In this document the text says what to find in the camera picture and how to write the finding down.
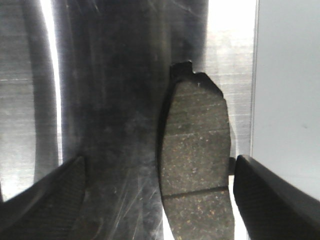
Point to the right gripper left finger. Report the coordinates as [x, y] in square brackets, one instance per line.
[49, 208]

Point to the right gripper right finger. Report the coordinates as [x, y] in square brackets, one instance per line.
[272, 208]

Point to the brake pad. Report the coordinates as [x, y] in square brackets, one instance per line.
[194, 145]

